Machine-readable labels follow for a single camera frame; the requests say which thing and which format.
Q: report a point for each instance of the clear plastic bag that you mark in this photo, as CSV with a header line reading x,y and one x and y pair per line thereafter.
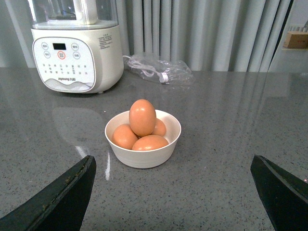
x,y
153,68

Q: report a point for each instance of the brown egg front in bowl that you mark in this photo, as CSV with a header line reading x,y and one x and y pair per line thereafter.
x,y
150,142

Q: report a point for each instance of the white round bowl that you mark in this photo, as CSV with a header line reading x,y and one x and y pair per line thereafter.
x,y
145,159

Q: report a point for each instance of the grey pleated curtain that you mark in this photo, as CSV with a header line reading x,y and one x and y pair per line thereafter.
x,y
210,35

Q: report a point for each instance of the white soy milk maker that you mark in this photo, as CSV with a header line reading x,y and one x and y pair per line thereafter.
x,y
77,45

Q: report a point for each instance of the brown egg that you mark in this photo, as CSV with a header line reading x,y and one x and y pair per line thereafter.
x,y
124,137
150,142
142,117
160,128

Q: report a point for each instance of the wooden box on shelf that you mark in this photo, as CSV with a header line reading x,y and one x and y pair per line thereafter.
x,y
296,40

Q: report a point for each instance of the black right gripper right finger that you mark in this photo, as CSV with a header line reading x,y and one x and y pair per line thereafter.
x,y
283,195

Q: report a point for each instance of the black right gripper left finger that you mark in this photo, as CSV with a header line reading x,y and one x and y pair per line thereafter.
x,y
60,206

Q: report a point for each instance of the brown egg back in bowl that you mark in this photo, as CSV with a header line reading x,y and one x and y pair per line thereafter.
x,y
160,128

